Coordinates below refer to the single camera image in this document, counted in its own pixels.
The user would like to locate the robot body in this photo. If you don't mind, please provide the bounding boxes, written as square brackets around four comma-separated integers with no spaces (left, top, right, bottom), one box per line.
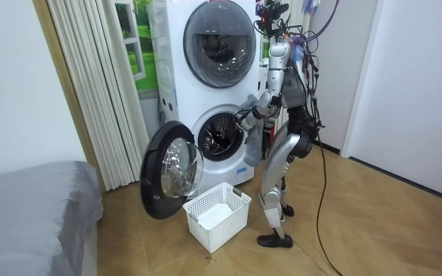
[254,0,324,136]

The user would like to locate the black round washer door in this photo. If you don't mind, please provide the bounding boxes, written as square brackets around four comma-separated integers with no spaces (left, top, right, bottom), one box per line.
[139,120,206,221]

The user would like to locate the cable bundle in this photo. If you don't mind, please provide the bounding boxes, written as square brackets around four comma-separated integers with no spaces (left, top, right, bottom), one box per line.
[299,0,341,44]

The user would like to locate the robot legs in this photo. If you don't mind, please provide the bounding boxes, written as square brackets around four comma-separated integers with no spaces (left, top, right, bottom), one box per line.
[256,121,318,249]

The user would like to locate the black floor cable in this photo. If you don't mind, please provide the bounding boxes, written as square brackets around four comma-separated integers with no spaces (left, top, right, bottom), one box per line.
[314,130,345,276]

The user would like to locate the white stacked washing machines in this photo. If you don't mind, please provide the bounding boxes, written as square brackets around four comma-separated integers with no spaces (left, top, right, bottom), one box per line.
[147,0,272,197]

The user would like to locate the white pleated folding door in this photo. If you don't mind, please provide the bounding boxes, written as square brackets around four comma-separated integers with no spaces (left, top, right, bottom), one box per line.
[45,0,151,192]

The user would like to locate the white plastic laundry basket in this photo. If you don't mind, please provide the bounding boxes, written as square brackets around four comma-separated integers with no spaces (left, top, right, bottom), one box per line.
[182,182,252,255]

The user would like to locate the white cloth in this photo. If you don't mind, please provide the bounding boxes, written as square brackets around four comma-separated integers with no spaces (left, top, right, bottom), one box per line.
[196,202,234,230]

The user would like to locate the green window wall poster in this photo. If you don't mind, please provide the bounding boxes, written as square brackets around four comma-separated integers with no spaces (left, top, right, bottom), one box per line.
[113,0,161,93]

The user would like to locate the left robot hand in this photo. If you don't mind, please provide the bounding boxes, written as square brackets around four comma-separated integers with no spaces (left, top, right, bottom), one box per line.
[235,110,250,133]

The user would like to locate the grey cloth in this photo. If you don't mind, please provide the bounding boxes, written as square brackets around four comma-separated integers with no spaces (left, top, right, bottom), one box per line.
[239,94,269,168]

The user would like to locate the grey bed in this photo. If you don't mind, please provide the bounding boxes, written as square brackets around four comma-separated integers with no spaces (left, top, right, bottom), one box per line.
[0,160,104,276]

